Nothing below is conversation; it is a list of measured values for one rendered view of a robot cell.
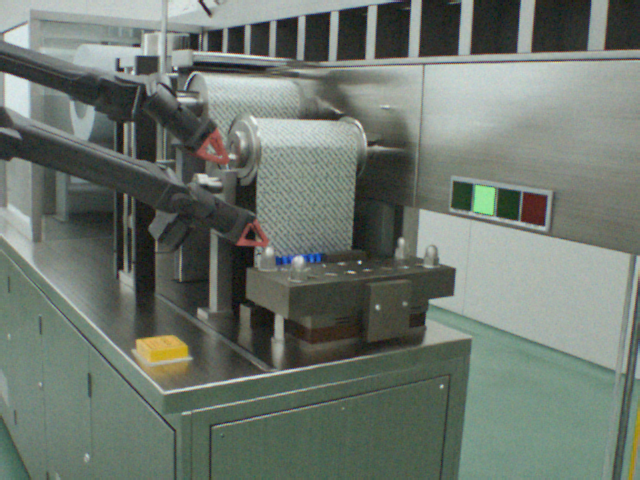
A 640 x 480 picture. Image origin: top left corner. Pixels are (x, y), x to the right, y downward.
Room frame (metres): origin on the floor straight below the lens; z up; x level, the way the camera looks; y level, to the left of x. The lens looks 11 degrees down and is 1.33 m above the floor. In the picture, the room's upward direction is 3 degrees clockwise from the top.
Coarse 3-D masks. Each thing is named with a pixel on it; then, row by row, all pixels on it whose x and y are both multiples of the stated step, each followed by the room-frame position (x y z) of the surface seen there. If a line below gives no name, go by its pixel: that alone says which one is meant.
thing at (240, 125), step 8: (232, 128) 1.48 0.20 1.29; (240, 128) 1.46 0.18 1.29; (248, 128) 1.43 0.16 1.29; (352, 128) 1.57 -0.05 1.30; (248, 136) 1.43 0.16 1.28; (360, 144) 1.55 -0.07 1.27; (360, 152) 1.55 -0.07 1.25; (248, 160) 1.42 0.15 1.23; (232, 168) 1.48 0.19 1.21; (240, 168) 1.45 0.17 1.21; (248, 168) 1.42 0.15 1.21; (240, 176) 1.45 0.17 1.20; (256, 176) 1.46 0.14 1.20
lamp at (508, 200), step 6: (504, 192) 1.30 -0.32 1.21; (510, 192) 1.29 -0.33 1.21; (516, 192) 1.27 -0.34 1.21; (498, 198) 1.31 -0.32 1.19; (504, 198) 1.30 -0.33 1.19; (510, 198) 1.29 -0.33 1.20; (516, 198) 1.27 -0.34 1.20; (498, 204) 1.31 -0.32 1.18; (504, 204) 1.30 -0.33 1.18; (510, 204) 1.28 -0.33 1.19; (516, 204) 1.27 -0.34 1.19; (498, 210) 1.31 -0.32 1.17; (504, 210) 1.29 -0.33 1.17; (510, 210) 1.28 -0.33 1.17; (516, 210) 1.27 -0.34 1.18; (504, 216) 1.29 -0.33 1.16; (510, 216) 1.28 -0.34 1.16; (516, 216) 1.27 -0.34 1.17
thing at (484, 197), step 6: (480, 186) 1.35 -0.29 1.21; (480, 192) 1.35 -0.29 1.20; (486, 192) 1.33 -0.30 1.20; (492, 192) 1.32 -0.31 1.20; (480, 198) 1.35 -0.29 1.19; (486, 198) 1.33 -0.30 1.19; (492, 198) 1.32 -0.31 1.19; (480, 204) 1.35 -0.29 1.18; (486, 204) 1.33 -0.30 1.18; (492, 204) 1.32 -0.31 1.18; (474, 210) 1.36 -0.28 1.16; (480, 210) 1.34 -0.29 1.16; (486, 210) 1.33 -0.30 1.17; (492, 210) 1.32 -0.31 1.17
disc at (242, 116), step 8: (240, 112) 1.47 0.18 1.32; (240, 120) 1.47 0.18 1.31; (248, 120) 1.44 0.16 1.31; (256, 128) 1.41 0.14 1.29; (256, 136) 1.41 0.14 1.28; (256, 144) 1.41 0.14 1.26; (256, 152) 1.41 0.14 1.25; (256, 160) 1.40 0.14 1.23; (256, 168) 1.40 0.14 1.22; (248, 176) 1.43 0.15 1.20; (240, 184) 1.46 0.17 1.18; (248, 184) 1.43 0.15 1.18
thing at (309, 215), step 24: (264, 192) 1.42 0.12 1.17; (288, 192) 1.45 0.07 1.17; (312, 192) 1.48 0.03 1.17; (336, 192) 1.51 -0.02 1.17; (264, 216) 1.42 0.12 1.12; (288, 216) 1.45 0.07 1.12; (312, 216) 1.48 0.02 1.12; (336, 216) 1.51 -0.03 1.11; (288, 240) 1.45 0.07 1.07; (312, 240) 1.48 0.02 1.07; (336, 240) 1.52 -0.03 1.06
